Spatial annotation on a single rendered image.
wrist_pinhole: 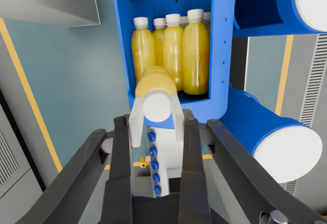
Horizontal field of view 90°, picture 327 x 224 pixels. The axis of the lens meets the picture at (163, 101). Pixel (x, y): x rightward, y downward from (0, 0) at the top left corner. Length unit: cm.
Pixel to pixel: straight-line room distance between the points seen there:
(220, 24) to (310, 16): 37
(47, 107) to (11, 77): 40
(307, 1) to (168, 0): 40
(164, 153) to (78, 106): 125
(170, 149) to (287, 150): 47
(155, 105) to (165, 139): 55
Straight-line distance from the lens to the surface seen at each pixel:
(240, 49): 157
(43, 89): 195
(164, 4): 61
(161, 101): 21
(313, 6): 70
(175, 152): 80
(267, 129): 77
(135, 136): 16
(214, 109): 39
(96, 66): 167
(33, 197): 246
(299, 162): 91
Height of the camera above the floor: 156
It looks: 70 degrees down
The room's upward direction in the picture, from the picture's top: 174 degrees clockwise
